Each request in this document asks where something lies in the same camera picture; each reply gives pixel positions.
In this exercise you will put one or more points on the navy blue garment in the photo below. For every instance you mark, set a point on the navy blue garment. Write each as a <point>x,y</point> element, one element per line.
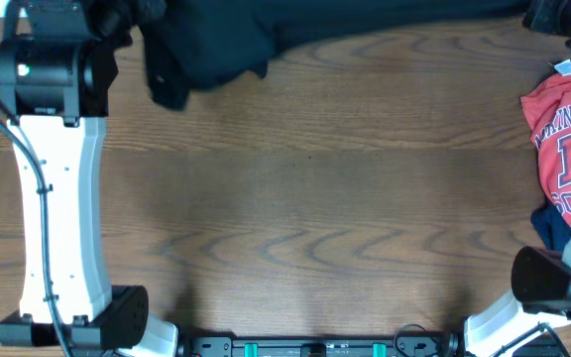
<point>549,224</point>

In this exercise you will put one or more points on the black polo shirt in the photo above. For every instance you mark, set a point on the black polo shirt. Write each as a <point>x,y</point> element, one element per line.
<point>202,45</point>

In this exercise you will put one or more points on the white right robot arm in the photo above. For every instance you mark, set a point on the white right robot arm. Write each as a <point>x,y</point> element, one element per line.
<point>540,297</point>

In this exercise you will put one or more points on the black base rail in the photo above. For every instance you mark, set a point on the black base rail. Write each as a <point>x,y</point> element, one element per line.
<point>416,344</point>

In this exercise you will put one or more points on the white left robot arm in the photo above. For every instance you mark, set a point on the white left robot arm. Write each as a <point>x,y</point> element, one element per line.
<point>57,63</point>

